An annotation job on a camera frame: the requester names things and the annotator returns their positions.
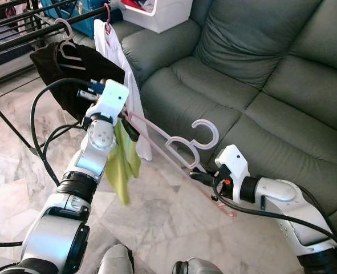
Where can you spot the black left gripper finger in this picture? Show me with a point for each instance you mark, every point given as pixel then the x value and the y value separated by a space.
pixel 132 130

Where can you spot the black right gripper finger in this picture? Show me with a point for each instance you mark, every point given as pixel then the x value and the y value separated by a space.
pixel 201 177

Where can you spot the yellow-green garment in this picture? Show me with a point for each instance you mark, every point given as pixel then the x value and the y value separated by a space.
pixel 120 165

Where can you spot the pale pink plastic hanger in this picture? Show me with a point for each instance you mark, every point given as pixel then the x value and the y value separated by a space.
pixel 217 134

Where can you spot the black printed t-shirt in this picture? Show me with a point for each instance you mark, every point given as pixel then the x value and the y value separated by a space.
pixel 65 77

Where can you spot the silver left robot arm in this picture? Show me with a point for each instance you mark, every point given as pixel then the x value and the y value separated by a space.
pixel 94 154

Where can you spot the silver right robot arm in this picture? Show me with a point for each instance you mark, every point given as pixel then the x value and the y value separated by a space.
pixel 282 191

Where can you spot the pink clothes hanger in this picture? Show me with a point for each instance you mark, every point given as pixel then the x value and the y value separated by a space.
pixel 107 17

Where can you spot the white shirt red letters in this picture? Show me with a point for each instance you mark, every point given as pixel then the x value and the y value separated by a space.
pixel 120 57

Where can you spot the grey robot right leg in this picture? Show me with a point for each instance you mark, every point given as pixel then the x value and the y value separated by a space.
pixel 194 266

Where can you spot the grey robot leg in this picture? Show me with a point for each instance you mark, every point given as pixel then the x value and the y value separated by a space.
pixel 194 266
pixel 116 260

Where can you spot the blue suitcase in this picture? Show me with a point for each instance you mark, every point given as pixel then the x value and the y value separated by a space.
pixel 91 25

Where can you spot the white storage box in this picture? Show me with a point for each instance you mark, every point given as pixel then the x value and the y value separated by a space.
pixel 162 17

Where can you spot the grey robot left leg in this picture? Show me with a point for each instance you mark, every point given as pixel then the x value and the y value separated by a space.
pixel 116 260

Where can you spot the green leather sofa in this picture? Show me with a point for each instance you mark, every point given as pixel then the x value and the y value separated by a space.
pixel 259 68

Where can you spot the red cloth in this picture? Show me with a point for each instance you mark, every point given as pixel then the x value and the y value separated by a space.
pixel 133 3

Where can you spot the dark metal drying rack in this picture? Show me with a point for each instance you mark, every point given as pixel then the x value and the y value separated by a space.
pixel 20 39

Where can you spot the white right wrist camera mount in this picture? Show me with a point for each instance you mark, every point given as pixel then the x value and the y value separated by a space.
pixel 231 162

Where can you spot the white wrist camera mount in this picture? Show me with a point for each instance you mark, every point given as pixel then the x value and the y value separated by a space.
pixel 114 97
pixel 231 162

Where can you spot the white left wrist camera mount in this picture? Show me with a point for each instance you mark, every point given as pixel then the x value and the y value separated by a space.
pixel 114 97

